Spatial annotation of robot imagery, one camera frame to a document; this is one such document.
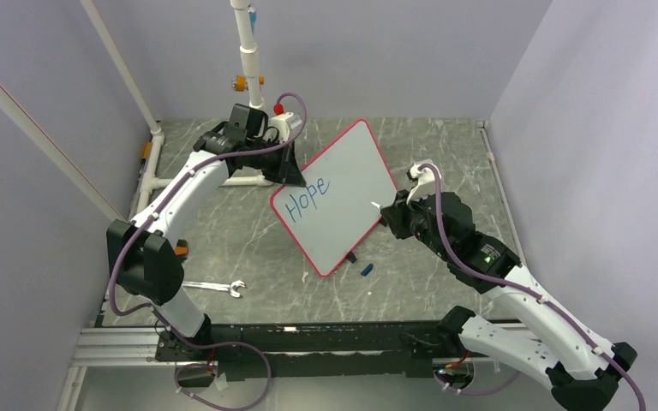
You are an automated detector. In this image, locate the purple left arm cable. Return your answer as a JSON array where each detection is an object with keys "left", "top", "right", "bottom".
[{"left": 107, "top": 92, "right": 308, "bottom": 411}]

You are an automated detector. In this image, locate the pink-framed whiteboard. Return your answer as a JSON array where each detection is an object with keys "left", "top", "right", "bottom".
[{"left": 270, "top": 119, "right": 398, "bottom": 277}]

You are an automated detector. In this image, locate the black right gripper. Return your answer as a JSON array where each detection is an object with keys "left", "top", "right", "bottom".
[{"left": 382, "top": 185, "right": 453, "bottom": 261}]

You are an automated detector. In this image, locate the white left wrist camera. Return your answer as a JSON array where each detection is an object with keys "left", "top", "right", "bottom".
[{"left": 269, "top": 104, "right": 303, "bottom": 142}]

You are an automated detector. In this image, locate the white PVC vertical pole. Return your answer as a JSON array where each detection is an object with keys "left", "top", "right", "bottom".
[{"left": 230, "top": 0, "right": 265, "bottom": 110}]

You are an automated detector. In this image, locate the black whiteboard foot clip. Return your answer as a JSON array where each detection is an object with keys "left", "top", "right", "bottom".
[{"left": 345, "top": 252, "right": 357, "bottom": 264}]

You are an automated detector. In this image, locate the blue marker cap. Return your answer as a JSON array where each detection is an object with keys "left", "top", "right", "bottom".
[{"left": 361, "top": 264, "right": 374, "bottom": 277}]

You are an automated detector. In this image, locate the black orange hex key set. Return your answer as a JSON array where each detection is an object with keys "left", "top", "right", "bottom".
[{"left": 174, "top": 239, "right": 188, "bottom": 258}]

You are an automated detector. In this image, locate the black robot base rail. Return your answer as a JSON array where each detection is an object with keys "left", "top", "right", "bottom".
[{"left": 155, "top": 320, "right": 469, "bottom": 382}]

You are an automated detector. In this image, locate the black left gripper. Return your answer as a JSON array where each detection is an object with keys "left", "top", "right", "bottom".
[{"left": 248, "top": 137, "right": 305, "bottom": 188}]

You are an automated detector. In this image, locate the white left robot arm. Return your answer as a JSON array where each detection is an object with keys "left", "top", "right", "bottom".
[{"left": 106, "top": 104, "right": 307, "bottom": 360}]

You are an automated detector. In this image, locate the white PVC pipe frame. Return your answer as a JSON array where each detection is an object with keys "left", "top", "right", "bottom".
[{"left": 0, "top": 0, "right": 273, "bottom": 219}]

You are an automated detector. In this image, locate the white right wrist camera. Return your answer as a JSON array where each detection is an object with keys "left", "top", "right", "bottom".
[{"left": 406, "top": 159, "right": 436, "bottom": 206}]

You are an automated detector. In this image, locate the blue pole clip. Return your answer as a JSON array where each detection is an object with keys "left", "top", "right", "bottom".
[{"left": 248, "top": 5, "right": 257, "bottom": 33}]

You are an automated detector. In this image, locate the orange yellow pole clamp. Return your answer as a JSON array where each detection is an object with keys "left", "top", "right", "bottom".
[{"left": 230, "top": 74, "right": 249, "bottom": 92}]

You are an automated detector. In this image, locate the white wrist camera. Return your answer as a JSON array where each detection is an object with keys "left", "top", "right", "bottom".
[
  {"left": 406, "top": 159, "right": 436, "bottom": 206},
  {"left": 269, "top": 104, "right": 303, "bottom": 142}
]

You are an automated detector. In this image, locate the silver open-end wrench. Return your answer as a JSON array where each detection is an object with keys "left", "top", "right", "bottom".
[{"left": 182, "top": 280, "right": 246, "bottom": 299}]

